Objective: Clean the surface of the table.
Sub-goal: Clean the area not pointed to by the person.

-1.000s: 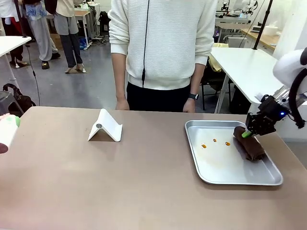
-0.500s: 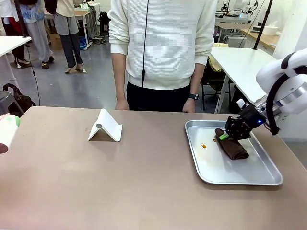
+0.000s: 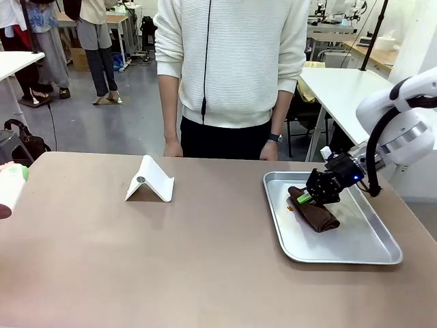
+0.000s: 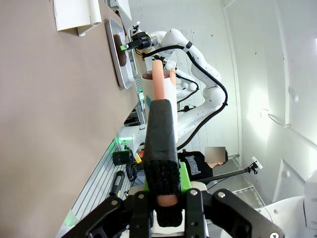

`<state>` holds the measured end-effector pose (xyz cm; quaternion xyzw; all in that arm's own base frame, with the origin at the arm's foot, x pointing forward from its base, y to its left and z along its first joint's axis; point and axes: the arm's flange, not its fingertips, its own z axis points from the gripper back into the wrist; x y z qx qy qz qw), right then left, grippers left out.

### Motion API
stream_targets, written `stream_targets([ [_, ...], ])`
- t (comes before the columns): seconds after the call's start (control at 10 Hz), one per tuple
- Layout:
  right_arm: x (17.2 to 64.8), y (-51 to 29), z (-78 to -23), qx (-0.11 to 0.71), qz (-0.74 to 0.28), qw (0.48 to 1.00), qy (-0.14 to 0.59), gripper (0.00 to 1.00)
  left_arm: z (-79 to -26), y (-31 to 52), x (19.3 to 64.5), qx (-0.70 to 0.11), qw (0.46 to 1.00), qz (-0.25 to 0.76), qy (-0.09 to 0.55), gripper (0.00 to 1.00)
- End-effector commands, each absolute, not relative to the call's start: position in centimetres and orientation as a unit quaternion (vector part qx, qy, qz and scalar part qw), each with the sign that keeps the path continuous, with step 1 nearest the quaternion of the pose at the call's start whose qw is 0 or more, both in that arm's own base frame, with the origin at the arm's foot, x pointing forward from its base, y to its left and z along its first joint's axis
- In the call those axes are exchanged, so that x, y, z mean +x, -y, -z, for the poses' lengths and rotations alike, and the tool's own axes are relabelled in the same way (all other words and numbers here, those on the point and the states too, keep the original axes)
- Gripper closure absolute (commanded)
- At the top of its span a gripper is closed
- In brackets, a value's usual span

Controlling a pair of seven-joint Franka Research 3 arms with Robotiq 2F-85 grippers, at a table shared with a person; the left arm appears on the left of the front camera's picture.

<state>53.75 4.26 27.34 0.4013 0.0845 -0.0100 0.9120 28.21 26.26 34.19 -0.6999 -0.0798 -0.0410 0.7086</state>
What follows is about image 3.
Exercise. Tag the white knit sweater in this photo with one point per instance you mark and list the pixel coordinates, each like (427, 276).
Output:
(239, 61)

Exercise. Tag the black stand pole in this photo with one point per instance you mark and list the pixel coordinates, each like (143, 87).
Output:
(372, 37)

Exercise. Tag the black wristwatch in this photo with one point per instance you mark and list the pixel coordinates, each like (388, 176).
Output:
(274, 138)

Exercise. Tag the wooden background table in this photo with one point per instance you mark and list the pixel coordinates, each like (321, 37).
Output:
(116, 20)

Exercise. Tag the metal tray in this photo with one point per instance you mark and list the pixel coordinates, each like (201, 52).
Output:
(341, 242)

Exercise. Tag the cardboard box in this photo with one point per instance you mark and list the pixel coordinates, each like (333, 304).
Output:
(80, 58)

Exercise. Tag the wooden workbench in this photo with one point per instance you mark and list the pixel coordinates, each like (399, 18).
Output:
(379, 56)

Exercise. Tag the dark brown bag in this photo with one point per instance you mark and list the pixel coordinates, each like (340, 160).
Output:
(29, 141)

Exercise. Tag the white folded stand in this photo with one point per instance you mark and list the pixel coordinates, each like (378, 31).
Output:
(153, 181)

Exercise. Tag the large white table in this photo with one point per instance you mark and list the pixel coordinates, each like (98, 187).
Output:
(341, 89)

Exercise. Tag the small white table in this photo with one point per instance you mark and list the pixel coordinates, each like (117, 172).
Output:
(17, 63)

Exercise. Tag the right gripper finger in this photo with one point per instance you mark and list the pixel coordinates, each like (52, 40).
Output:
(315, 182)
(329, 194)

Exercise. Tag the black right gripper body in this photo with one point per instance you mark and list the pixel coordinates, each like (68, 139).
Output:
(343, 172)

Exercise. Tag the black chair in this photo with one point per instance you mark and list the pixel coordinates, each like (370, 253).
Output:
(302, 116)

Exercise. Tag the brown cloth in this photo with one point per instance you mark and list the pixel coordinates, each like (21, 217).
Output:
(321, 218)

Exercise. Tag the blue plastic bag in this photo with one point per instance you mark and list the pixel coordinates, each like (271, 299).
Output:
(118, 62)

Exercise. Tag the person's left forearm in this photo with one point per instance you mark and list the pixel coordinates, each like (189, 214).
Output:
(280, 112)

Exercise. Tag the yellow cloth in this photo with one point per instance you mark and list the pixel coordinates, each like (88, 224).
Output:
(305, 92)

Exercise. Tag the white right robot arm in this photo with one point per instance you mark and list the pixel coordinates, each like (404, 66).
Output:
(406, 130)

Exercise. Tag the person's right forearm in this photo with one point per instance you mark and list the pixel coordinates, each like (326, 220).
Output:
(170, 109)

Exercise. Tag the bystander in grey skirt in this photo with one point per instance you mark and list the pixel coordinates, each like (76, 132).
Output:
(49, 58)

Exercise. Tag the thin black tripod pole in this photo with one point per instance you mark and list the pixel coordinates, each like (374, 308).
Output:
(29, 27)

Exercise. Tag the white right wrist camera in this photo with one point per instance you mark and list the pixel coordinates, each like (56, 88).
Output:
(326, 152)

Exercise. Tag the black trousers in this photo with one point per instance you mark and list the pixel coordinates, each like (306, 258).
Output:
(225, 141)

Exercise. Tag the person's left hand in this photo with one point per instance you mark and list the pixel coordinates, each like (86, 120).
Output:
(269, 152)

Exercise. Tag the bystander in beige top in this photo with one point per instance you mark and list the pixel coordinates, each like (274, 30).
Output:
(99, 51)

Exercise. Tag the bystander in red and white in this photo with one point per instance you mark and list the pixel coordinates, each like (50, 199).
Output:
(15, 37)

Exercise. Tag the grey background table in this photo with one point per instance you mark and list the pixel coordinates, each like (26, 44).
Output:
(331, 30)

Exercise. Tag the person's right hand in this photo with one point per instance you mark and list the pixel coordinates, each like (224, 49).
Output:
(173, 148)

